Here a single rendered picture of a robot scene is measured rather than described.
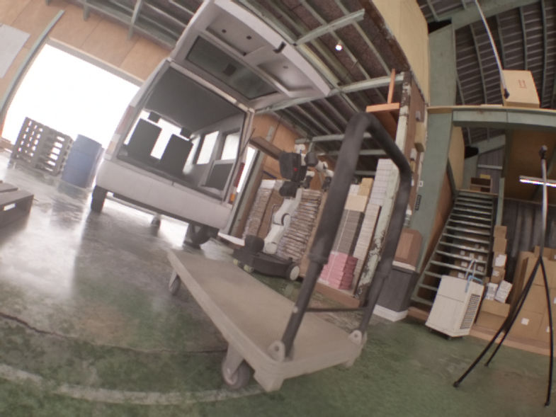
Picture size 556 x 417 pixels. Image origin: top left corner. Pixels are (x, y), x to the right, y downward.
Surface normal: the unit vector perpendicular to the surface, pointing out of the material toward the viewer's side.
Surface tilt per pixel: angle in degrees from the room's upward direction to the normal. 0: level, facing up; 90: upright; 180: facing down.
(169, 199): 89
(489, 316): 90
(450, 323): 90
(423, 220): 90
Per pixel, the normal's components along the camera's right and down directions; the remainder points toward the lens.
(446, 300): -0.89, -0.34
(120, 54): 0.64, 0.13
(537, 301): -0.68, -0.31
